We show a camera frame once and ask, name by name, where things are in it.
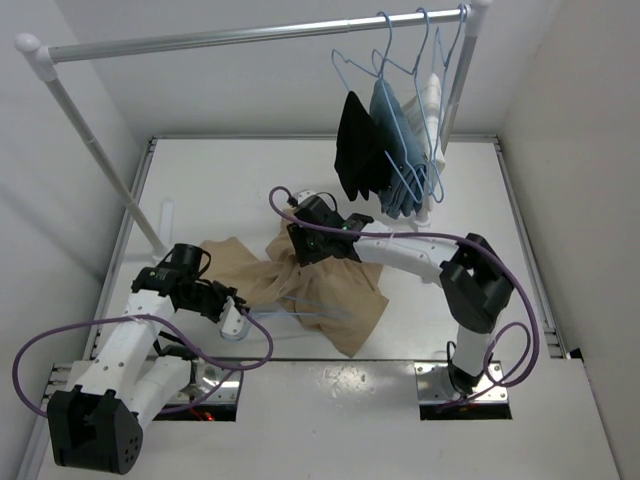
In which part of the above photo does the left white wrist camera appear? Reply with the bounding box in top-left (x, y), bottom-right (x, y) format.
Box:
top-left (219, 297), bottom-right (249, 342)

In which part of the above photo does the blue hanger with denim garment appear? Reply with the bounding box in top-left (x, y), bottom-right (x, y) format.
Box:
top-left (370, 9), bottom-right (436, 201)

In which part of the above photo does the light blue wire hanger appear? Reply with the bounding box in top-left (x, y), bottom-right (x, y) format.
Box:
top-left (245, 295), bottom-right (353, 321)

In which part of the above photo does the white hanging garment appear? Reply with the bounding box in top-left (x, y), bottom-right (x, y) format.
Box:
top-left (402, 73), bottom-right (446, 221)

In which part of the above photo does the blue hanger with black garment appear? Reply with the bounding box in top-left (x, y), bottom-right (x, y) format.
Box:
top-left (331, 48), bottom-right (396, 166)

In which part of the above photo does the blue hanger with white garment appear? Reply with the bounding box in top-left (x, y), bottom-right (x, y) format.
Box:
top-left (426, 4), bottom-right (467, 204)

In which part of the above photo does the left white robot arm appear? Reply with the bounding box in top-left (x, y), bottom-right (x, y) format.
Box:
top-left (46, 244), bottom-right (242, 475)

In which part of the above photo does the black hanging garment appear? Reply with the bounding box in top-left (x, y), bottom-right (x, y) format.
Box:
top-left (334, 91), bottom-right (391, 201)

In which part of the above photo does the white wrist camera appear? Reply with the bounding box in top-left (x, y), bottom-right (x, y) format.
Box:
top-left (294, 190), bottom-right (316, 203)
top-left (219, 297), bottom-right (249, 342)

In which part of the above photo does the white and silver clothes rack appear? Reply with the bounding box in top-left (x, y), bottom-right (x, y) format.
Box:
top-left (14, 1), bottom-right (492, 257)

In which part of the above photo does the blue denim hanging garment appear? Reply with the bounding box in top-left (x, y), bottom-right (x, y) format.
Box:
top-left (369, 79), bottom-right (427, 219)

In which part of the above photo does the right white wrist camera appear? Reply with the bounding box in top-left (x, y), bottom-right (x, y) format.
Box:
top-left (294, 190), bottom-right (316, 203)

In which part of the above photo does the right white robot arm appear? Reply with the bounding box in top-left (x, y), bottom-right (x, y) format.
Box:
top-left (287, 192), bottom-right (514, 401)

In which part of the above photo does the beige t shirt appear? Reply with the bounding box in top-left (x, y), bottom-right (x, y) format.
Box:
top-left (200, 221), bottom-right (388, 358)

